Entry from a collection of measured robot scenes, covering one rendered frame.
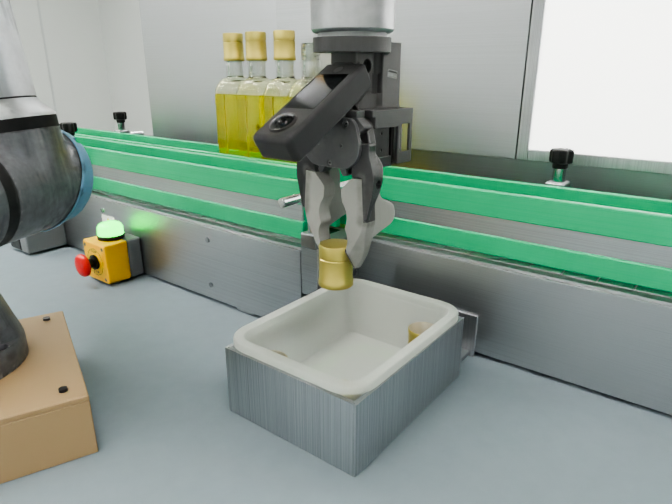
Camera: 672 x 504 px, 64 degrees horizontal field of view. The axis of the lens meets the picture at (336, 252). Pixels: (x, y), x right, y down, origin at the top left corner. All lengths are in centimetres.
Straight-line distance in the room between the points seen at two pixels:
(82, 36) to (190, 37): 601
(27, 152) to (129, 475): 35
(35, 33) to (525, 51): 651
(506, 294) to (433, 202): 15
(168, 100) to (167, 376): 84
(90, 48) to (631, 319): 701
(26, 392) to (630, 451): 59
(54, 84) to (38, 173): 644
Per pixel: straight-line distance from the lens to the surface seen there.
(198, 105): 130
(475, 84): 85
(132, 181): 103
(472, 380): 68
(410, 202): 73
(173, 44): 136
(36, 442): 59
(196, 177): 87
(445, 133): 88
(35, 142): 68
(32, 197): 66
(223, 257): 84
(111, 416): 65
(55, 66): 712
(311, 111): 45
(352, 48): 49
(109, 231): 99
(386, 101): 53
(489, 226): 69
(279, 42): 89
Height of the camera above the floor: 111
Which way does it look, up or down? 19 degrees down
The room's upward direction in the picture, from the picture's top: straight up
